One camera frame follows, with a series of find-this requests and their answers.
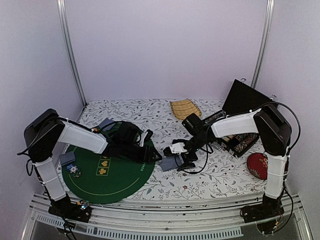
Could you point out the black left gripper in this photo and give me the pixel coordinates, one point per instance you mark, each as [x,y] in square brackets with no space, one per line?
[150,158]

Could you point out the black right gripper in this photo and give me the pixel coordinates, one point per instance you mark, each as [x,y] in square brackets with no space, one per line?
[186,164]

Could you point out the blue patterned card deck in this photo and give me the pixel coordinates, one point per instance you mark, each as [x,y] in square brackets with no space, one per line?
[170,163]

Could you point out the poker chip stack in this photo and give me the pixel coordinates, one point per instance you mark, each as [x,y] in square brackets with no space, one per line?
[75,172]

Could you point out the blue small blind button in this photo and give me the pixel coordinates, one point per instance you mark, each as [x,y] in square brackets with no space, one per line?
[68,167]

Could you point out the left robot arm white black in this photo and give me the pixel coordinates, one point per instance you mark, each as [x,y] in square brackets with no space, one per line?
[49,135]

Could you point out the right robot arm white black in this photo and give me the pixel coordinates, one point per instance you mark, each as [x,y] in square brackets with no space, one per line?
[277,165]

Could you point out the woven bamboo tray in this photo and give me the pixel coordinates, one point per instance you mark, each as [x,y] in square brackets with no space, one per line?
[183,108]

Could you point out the round green poker mat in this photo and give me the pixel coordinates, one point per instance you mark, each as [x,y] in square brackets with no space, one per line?
[104,180]

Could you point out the red floral round cushion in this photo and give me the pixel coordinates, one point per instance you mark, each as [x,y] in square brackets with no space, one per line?
[257,164]

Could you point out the black poker chip case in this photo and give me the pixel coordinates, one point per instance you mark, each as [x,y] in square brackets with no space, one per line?
[245,105]

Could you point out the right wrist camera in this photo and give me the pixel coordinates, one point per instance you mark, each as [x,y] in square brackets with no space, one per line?
[174,149]

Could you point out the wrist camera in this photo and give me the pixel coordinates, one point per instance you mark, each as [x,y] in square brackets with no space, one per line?
[145,136]
[174,149]

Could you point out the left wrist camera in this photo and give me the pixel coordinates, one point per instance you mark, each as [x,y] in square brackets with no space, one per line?
[145,136]

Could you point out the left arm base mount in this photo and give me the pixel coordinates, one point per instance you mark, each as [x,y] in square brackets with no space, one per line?
[66,209]

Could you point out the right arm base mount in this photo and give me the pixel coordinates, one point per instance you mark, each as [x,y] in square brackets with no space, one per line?
[269,208]

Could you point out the right aluminium frame post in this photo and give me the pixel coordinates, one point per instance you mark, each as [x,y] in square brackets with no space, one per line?
[263,43]

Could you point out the aluminium frame post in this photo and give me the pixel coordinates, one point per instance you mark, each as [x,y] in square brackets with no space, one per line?
[61,7]
[263,43]

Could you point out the left aluminium frame post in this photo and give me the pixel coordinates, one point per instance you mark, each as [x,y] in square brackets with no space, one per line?
[61,7]

